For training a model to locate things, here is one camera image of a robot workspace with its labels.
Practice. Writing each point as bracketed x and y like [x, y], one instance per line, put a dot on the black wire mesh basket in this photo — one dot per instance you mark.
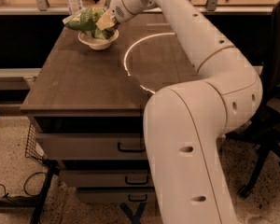
[32, 149]

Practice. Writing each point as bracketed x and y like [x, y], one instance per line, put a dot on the green jalapeno chip bag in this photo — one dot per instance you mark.
[85, 22]

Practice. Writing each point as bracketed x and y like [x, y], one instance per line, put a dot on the white paper bowl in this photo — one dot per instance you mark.
[95, 43]

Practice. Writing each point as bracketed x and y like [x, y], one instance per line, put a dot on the middle grey drawer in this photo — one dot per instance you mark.
[106, 178]

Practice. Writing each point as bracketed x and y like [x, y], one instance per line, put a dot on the black office chair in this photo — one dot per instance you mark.
[264, 129]

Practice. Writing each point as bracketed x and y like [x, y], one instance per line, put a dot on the black metal stand leg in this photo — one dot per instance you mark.
[36, 202]

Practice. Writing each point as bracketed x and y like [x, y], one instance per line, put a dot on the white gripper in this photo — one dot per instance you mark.
[118, 7]

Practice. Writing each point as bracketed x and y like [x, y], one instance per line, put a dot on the bottom grey drawer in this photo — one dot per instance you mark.
[116, 195]

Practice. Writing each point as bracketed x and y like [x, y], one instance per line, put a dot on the top grey drawer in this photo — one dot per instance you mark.
[93, 146]

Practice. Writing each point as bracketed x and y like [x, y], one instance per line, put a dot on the grey drawer cabinet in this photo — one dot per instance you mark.
[81, 90]

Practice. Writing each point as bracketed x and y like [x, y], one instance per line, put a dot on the grey drawer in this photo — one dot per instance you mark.
[106, 178]
[116, 195]
[93, 146]

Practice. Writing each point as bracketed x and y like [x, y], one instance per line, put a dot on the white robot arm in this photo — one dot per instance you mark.
[183, 122]

